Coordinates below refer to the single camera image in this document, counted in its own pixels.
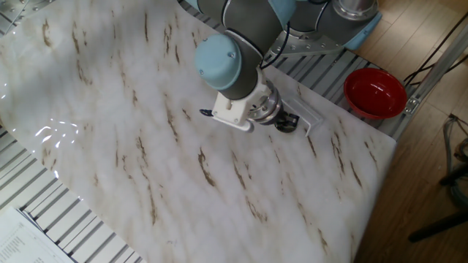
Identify clear acrylic bridge stand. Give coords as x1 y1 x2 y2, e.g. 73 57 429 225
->
281 95 325 137

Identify aluminium frame beam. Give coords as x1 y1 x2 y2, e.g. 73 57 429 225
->
404 21 468 115

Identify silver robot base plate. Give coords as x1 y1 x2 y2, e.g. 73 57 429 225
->
268 31 347 59

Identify black floor cables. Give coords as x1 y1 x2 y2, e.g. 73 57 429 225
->
404 10 468 87

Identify red plastic bowl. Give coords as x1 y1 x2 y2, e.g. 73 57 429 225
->
343 67 408 121

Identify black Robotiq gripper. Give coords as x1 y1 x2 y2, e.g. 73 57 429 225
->
272 108 301 134

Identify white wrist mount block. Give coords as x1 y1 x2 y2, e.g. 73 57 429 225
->
211 71 273 133

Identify stack of printed papers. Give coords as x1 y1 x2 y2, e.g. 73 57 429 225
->
0 206 76 263

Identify black chair base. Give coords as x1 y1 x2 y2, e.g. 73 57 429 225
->
407 113 468 244

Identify silver perforated metal bracket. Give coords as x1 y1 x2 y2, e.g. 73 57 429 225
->
0 0 56 25

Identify marble pattern table mat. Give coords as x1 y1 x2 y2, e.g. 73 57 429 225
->
0 0 398 263

